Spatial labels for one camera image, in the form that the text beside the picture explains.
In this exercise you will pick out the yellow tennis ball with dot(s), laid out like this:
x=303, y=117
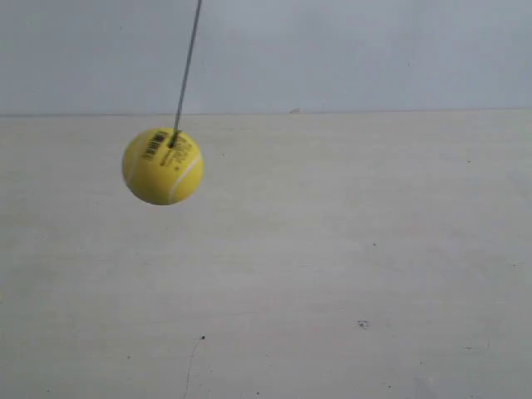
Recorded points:
x=158, y=173

